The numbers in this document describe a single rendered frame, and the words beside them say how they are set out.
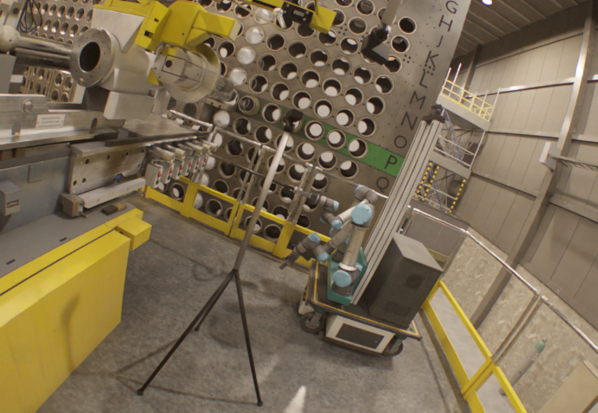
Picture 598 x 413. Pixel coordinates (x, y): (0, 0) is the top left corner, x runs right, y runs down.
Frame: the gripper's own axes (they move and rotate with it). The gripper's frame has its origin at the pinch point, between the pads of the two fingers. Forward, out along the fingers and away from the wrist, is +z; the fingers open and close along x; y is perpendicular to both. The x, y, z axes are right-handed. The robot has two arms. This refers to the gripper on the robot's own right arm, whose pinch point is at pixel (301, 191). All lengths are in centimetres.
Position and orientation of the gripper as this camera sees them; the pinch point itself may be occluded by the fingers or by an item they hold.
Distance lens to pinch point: 240.9
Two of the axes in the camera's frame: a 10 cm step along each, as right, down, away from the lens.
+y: -3.8, 9.3, 0.2
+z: -9.3, -3.8, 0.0
